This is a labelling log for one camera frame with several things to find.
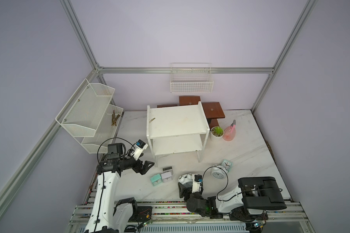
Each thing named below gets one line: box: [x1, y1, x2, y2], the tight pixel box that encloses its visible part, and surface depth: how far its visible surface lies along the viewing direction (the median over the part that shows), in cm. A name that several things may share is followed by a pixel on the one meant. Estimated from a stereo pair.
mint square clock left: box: [150, 173, 163, 187], surface depth 83 cm
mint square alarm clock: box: [221, 159, 233, 173], surface depth 92 cm
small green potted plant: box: [210, 125, 225, 142], surface depth 98 cm
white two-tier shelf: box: [146, 101, 210, 168], surface depth 74 cm
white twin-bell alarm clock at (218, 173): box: [210, 164, 228, 180], surface depth 84 cm
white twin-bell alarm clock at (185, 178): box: [177, 173, 193, 185], surface depth 78 cm
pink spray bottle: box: [222, 119, 237, 142], surface depth 101 cm
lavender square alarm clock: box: [160, 171, 173, 184], surface depth 84 cm
